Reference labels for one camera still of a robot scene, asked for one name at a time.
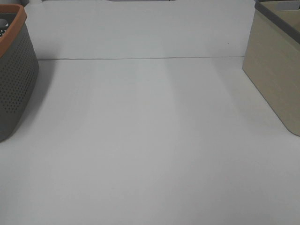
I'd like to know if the grey perforated basket orange rim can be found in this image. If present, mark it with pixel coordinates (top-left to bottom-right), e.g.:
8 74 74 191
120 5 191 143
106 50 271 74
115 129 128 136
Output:
0 4 39 141

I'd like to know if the beige basket grey rim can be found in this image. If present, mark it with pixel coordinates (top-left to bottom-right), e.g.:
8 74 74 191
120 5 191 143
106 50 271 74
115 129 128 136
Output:
242 0 300 135

